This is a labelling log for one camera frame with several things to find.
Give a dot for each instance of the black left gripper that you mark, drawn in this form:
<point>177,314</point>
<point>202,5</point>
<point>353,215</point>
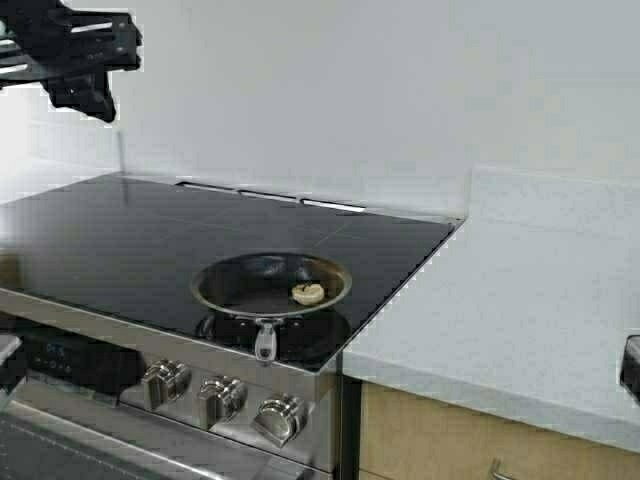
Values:
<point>63,39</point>

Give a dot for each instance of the black frying pan steel rim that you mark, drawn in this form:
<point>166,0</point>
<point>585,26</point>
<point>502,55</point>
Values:
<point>257,288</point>

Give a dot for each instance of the raw shrimp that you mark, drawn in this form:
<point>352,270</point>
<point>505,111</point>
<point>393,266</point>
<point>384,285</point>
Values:
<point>308,294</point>

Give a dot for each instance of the stainless steel stove range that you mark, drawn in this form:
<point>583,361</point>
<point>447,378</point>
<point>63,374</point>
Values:
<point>95,287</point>

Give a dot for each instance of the left steel stove knob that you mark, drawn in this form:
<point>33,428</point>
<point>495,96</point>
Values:
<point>163,382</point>

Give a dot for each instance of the steel stove knob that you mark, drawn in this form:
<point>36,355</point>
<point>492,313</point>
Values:
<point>280,418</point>
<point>163,382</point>
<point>219,399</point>

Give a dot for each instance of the middle steel stove knob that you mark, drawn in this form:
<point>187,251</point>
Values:
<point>219,399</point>

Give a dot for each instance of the right steel stove knob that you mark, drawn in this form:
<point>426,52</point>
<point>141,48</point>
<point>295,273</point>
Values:
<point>280,418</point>

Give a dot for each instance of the wooden base cabinet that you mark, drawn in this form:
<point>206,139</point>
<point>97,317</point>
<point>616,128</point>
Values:
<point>404,436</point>

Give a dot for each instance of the black appliance at right edge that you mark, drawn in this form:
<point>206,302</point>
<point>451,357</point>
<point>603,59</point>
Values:
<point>629,372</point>

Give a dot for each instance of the steel cabinet drawer handle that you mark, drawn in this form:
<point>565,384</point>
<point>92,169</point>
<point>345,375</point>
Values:
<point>495,472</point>

